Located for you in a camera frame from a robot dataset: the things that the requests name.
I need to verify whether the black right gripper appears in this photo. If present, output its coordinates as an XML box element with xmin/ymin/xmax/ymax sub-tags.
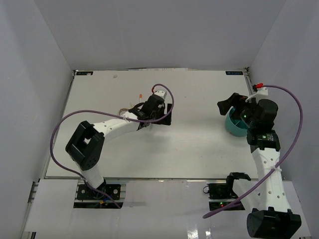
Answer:
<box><xmin>217</xmin><ymin>93</ymin><xmax>260</xmax><ymax>128</ymax></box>

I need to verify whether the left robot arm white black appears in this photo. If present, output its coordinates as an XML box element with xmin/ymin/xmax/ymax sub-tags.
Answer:
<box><xmin>65</xmin><ymin>91</ymin><xmax>172</xmax><ymax>199</ymax></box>

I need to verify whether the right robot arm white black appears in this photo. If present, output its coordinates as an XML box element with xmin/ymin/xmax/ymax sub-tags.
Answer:
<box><xmin>217</xmin><ymin>93</ymin><xmax>302</xmax><ymax>239</ymax></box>

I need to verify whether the teal round organizer container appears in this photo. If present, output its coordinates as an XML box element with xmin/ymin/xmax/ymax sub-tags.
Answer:
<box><xmin>225</xmin><ymin>108</ymin><xmax>248</xmax><ymax>137</ymax></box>

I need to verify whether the right blue corner label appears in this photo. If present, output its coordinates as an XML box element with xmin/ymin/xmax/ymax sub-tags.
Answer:
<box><xmin>225</xmin><ymin>71</ymin><xmax>243</xmax><ymax>75</ymax></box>

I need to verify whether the blue corner label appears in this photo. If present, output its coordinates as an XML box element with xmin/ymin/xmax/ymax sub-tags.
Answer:
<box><xmin>225</xmin><ymin>71</ymin><xmax>243</xmax><ymax>75</ymax></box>
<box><xmin>76</xmin><ymin>71</ymin><xmax>93</xmax><ymax>76</ymax></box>

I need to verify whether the beige tape roll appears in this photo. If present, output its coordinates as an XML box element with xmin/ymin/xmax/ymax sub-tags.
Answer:
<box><xmin>118</xmin><ymin>108</ymin><xmax>128</xmax><ymax>116</ymax></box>

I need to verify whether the left blue corner label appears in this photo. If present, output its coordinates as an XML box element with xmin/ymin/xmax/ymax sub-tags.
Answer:
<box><xmin>76</xmin><ymin>71</ymin><xmax>93</xmax><ymax>76</ymax></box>

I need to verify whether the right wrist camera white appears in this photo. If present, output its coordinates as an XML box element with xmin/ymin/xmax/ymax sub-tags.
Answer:
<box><xmin>245</xmin><ymin>83</ymin><xmax>268</xmax><ymax>103</ymax></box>

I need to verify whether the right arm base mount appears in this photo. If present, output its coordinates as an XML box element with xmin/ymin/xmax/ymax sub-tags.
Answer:
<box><xmin>203</xmin><ymin>172</ymin><xmax>251</xmax><ymax>211</ymax></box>

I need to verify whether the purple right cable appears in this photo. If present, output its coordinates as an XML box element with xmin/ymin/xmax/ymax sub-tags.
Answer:
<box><xmin>202</xmin><ymin>85</ymin><xmax>304</xmax><ymax>219</ymax></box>

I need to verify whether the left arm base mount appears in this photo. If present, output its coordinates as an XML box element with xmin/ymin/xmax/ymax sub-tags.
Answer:
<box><xmin>73</xmin><ymin>183</ymin><xmax>126</xmax><ymax>209</ymax></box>

